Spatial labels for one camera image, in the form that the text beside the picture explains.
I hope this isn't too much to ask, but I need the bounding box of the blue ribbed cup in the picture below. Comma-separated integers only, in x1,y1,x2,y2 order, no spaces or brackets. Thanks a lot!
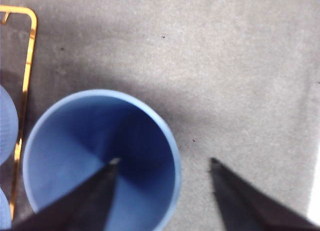
0,84,20,164
21,88,182,231
0,188,13,229

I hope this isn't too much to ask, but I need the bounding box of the gold wire cup rack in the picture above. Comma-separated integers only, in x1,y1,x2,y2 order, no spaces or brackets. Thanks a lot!
0,5,38,222

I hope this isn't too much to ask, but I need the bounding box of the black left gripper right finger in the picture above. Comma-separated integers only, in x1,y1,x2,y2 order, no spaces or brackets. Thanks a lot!
208,157,319,231

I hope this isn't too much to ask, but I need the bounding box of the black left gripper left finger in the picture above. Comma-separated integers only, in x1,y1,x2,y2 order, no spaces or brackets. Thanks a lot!
9,157,121,231

